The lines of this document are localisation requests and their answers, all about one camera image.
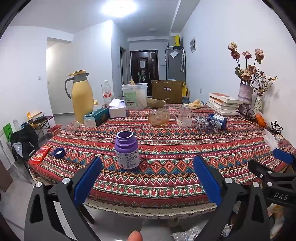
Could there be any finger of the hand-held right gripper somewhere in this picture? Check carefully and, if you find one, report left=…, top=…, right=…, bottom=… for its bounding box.
left=248, top=159, right=296, bottom=186
left=272, top=148, right=296, bottom=165

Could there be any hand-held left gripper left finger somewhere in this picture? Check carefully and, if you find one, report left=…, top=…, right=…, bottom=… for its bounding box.
left=24, top=156, right=103, bottom=241

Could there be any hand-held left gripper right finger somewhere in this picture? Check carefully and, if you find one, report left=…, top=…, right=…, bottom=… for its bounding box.
left=193, top=155, right=271, bottom=241

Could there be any black patterned glass cup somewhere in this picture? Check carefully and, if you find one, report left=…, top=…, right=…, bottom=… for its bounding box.
left=194, top=115, right=219, bottom=133

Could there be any pink flowered glass cup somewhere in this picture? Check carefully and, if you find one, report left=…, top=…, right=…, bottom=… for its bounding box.
left=177, top=105, right=193, bottom=127

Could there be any orange tinted glass cup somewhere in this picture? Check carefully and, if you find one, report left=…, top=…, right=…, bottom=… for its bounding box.
left=148, top=108, right=170, bottom=127

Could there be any person's left hand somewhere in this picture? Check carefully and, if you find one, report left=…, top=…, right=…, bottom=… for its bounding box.
left=128, top=230, right=143, bottom=241

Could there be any white plastic bag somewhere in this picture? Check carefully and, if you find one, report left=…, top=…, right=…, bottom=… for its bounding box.
left=263, top=128, right=278, bottom=150

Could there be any blue bottle cap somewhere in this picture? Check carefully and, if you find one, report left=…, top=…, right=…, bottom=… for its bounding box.
left=53, top=147, right=65, bottom=159

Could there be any orange fruit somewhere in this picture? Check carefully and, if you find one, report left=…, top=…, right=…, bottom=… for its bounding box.
left=255, top=113, right=268, bottom=127

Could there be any purple pill bottle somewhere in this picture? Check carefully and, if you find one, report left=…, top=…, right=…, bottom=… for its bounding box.
left=115, top=130, right=140, bottom=171

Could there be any red snack packet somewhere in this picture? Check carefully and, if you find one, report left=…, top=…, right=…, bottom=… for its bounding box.
left=32, top=145, right=52, bottom=164

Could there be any small clear glass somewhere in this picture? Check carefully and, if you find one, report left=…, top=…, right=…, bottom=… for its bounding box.
left=67, top=121, right=80, bottom=132

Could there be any patterned red tablecloth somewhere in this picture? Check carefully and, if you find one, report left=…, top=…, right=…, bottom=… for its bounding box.
left=28, top=103, right=296, bottom=219

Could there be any small white vase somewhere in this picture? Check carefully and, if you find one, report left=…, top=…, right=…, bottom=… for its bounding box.
left=254, top=95, right=264, bottom=113

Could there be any blue bottle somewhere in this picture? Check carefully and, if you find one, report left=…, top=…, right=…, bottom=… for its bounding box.
left=208, top=113, right=228, bottom=130

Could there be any teal tissue box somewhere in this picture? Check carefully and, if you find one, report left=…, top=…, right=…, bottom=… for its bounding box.
left=83, top=107, right=110, bottom=128

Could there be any white book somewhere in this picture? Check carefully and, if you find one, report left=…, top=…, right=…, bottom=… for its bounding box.
left=207, top=102, right=239, bottom=112
left=208, top=98, right=240, bottom=108
left=209, top=107, right=241, bottom=115

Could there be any pink ceramic vase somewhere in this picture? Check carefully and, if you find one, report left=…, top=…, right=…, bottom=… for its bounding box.
left=238, top=83, right=255, bottom=105

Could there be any chair with dark clothes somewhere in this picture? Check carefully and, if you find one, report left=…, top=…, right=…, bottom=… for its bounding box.
left=10, top=125, right=40, bottom=184

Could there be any folding side table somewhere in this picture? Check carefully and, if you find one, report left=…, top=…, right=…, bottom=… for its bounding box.
left=26, top=111, right=56, bottom=138

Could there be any white paper box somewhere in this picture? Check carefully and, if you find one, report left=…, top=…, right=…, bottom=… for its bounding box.
left=109, top=98, right=127, bottom=118

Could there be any orange cover book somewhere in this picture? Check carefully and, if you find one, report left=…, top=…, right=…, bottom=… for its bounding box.
left=209, top=93, right=244, bottom=105

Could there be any yellow thermos jug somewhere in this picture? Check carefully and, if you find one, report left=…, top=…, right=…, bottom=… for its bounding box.
left=65, top=70, right=97, bottom=118

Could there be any clear water bottle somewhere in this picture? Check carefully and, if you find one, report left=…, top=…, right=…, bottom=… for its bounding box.
left=101, top=80, right=112, bottom=107

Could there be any dried rose bouquet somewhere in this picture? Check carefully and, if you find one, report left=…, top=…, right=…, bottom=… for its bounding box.
left=228, top=42, right=265, bottom=85

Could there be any woven basket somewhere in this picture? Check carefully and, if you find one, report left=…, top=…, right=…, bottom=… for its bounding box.
left=147, top=97, right=170, bottom=109

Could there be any green bag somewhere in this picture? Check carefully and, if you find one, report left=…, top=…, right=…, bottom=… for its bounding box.
left=3, top=123, right=13, bottom=142

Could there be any clear plastic storage container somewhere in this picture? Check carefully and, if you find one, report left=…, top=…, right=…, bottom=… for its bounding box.
left=122, top=83, right=148, bottom=110

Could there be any brown cardboard box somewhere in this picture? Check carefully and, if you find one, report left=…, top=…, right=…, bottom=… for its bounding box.
left=151, top=80, right=184, bottom=104

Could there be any grey refrigerator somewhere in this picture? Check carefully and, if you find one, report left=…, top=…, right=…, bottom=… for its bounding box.
left=165, top=47, right=186, bottom=80

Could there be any white umbrella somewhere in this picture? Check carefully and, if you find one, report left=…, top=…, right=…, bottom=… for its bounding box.
left=180, top=48, right=186, bottom=72

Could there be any dark entrance door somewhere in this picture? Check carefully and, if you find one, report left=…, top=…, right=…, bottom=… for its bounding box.
left=131, top=50, right=159, bottom=96

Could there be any ceiling light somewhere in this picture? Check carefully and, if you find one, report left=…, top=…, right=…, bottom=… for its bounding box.
left=102, top=0, right=137, bottom=17

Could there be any black cable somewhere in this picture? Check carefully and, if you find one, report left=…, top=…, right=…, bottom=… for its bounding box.
left=270, top=120, right=284, bottom=135

